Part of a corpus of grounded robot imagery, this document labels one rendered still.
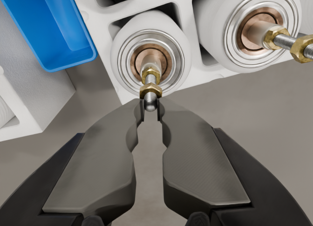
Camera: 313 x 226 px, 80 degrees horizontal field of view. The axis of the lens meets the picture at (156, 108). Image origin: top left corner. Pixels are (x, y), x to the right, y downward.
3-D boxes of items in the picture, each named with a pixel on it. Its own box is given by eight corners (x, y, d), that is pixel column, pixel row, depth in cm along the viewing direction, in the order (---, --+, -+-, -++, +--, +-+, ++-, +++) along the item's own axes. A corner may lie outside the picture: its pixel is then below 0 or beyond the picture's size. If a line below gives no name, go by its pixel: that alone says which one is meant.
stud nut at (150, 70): (159, 85, 19) (159, 89, 18) (141, 85, 19) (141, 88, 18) (159, 66, 18) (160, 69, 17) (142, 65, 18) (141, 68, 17)
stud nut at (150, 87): (160, 104, 16) (160, 109, 15) (139, 103, 15) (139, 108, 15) (162, 82, 15) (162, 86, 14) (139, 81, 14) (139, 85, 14)
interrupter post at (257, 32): (273, 31, 20) (292, 37, 17) (253, 48, 21) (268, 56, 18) (261, 14, 19) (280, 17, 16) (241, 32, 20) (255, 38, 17)
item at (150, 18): (171, 2, 34) (187, 6, 18) (180, 54, 39) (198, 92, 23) (120, 15, 35) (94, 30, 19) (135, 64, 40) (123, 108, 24)
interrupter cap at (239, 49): (307, 30, 20) (312, 31, 19) (246, 79, 23) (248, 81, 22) (271, -31, 17) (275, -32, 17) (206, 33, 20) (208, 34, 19)
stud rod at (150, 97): (155, 75, 20) (157, 113, 13) (146, 74, 20) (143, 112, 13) (155, 65, 19) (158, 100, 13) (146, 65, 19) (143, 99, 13)
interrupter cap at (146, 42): (178, 20, 19) (179, 21, 19) (188, 86, 23) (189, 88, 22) (108, 37, 20) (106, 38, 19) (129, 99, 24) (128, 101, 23)
